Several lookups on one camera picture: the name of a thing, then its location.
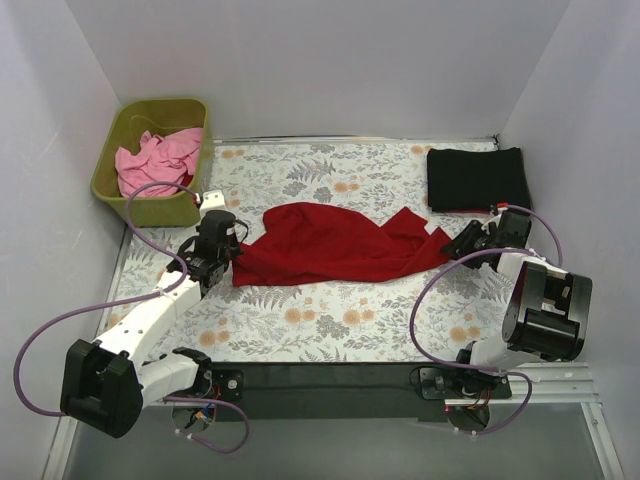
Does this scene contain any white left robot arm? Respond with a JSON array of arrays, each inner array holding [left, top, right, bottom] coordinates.
[[60, 210, 241, 438]]

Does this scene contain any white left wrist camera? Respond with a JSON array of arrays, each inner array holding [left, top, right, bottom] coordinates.
[[195, 190, 226, 215]]

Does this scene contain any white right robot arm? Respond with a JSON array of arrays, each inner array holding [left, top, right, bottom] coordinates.
[[441, 204, 593, 398]]

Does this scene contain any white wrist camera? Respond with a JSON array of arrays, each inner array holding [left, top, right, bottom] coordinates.
[[486, 202, 509, 224], [195, 190, 226, 215]]

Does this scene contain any aluminium frame rail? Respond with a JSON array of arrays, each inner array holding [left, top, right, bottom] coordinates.
[[44, 363, 624, 479]]

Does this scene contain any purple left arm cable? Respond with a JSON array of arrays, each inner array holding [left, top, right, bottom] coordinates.
[[13, 182, 250, 455]]

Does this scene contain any red t shirt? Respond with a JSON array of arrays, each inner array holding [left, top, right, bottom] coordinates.
[[232, 202, 451, 287]]

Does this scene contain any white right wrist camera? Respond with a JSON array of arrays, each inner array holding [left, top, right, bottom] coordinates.
[[486, 202, 509, 224]]

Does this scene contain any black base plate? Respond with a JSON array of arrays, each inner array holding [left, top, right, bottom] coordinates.
[[176, 362, 511, 429]]

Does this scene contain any red garment in bin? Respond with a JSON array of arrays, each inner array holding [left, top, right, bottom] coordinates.
[[181, 174, 194, 189]]

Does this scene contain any green plastic bin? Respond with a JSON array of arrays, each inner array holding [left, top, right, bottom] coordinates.
[[91, 98, 211, 227]]

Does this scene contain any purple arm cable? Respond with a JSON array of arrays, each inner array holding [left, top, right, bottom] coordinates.
[[409, 203, 564, 438], [13, 182, 250, 455]]

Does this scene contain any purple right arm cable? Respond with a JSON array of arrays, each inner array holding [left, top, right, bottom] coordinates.
[[409, 203, 564, 438]]

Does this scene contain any pink crumpled t shirt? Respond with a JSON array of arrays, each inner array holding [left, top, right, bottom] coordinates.
[[115, 127, 203, 197]]

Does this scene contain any folded black t shirt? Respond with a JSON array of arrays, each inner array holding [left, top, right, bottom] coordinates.
[[426, 147, 532, 213]]

